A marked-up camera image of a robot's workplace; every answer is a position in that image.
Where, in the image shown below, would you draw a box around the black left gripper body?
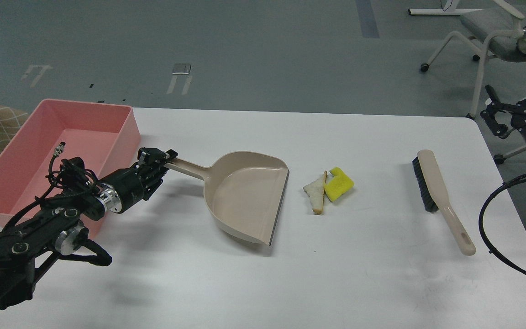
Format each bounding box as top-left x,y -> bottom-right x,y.
104,166 -> 153,214

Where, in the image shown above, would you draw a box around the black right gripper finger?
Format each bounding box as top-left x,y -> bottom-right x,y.
480,84 -> 519,139

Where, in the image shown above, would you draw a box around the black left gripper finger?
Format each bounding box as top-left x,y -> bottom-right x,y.
142,164 -> 168,201
137,147 -> 178,182

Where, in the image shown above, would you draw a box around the beige plastic dustpan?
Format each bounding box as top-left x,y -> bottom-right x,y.
166,151 -> 289,246

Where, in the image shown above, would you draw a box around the beige hand brush black bristles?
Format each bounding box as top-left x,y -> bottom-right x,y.
412,149 -> 477,256

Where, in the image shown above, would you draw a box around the yellow sponge piece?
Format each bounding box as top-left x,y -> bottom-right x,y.
324,167 -> 355,202

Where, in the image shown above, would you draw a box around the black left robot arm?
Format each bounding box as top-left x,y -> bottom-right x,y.
0,142 -> 178,310

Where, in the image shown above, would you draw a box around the pink plastic bin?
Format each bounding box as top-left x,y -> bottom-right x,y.
0,99 -> 141,227

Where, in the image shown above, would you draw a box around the grey white office chair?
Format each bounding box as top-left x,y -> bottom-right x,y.
420,0 -> 526,165

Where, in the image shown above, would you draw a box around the metal floor socket plate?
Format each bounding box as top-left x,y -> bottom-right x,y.
172,63 -> 192,75

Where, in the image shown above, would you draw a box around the white desk base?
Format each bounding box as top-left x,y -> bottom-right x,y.
407,0 -> 481,16

